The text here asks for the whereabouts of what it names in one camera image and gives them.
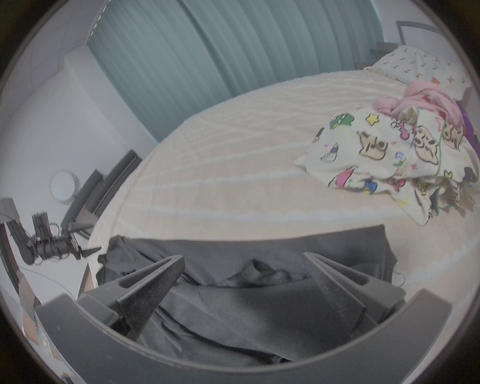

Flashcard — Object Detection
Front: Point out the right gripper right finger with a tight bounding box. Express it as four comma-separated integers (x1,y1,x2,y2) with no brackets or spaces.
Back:
302,252,407,334

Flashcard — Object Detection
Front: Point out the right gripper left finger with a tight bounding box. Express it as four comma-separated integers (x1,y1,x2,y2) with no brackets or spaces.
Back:
78,255,186,341

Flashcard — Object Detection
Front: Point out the black T-shirt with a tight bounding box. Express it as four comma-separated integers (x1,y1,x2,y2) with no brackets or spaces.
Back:
95,224,399,367

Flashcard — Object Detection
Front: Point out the bed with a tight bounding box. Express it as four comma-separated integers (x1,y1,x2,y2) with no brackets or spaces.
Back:
77,20,479,301

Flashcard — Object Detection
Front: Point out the round white lamp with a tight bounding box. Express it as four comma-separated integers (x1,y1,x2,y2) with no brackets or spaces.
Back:
50,170,79,204

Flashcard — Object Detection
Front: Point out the white printed garment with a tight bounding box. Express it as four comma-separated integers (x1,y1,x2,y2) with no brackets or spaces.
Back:
294,106,480,226

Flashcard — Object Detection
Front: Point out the blue-green curtain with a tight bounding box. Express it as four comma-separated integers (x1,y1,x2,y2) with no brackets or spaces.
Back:
86,0,387,143

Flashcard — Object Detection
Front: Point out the purple satin garment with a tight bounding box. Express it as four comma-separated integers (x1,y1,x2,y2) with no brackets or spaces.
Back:
457,103,480,158

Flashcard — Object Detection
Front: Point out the pink garment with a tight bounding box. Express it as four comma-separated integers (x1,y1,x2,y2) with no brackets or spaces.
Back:
375,80,466,130

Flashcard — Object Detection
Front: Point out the white printed pillow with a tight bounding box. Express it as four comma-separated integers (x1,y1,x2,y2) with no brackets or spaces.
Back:
364,46,472,100

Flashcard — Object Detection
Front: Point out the grey bedside table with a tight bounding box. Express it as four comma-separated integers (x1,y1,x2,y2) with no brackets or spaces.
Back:
356,41,399,71

